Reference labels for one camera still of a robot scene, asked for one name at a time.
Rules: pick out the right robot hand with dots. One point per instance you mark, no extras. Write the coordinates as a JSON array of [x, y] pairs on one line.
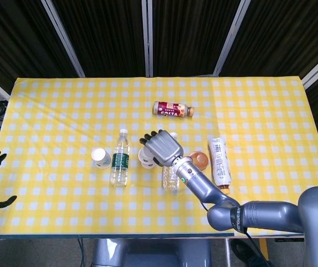
[[163, 147]]

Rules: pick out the white paper cup blue flower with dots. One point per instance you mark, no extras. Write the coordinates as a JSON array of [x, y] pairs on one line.
[[103, 161]]

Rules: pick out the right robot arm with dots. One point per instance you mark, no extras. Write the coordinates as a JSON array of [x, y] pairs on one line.
[[273, 214]]

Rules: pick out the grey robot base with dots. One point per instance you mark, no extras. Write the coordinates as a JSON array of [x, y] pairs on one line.
[[148, 253]]

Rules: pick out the red label water bottle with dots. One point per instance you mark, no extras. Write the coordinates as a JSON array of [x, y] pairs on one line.
[[170, 179]]

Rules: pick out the Costa coffee bottle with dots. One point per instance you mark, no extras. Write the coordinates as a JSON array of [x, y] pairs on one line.
[[170, 109]]

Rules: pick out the orange jelly cup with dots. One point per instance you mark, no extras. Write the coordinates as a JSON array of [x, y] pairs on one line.
[[200, 160]]

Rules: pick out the green label water bottle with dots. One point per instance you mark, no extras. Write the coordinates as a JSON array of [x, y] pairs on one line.
[[119, 167]]

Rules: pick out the white label tea bottle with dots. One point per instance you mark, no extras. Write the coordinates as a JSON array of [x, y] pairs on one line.
[[220, 164]]

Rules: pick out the yellow white checkered tablecloth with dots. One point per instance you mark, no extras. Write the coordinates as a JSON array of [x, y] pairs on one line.
[[64, 111]]

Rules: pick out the black shoe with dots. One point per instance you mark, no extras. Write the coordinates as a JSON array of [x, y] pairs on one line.
[[241, 250]]

